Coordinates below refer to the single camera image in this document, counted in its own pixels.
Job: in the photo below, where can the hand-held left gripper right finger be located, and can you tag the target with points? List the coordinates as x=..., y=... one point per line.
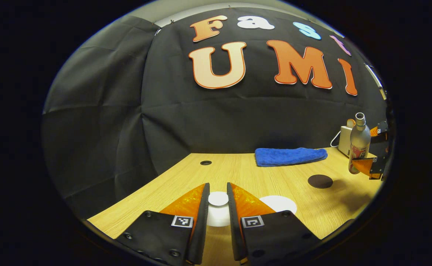
x=235, y=229

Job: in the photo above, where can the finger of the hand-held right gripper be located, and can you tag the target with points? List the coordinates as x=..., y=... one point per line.
x=367, y=167
x=380, y=131

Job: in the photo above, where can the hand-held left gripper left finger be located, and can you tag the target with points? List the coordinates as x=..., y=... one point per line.
x=202, y=229

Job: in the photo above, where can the silver water bottle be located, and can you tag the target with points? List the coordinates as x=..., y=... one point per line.
x=360, y=142

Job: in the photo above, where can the dark round coaster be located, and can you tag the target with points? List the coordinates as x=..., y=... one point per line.
x=320, y=181

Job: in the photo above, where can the bread slice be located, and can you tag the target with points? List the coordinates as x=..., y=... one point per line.
x=350, y=122

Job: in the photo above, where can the white toaster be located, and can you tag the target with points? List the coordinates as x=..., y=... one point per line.
x=345, y=142

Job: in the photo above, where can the blue towel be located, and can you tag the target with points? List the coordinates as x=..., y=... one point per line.
x=289, y=156

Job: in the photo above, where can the black backdrop cloth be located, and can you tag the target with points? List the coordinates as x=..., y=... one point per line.
x=127, y=129

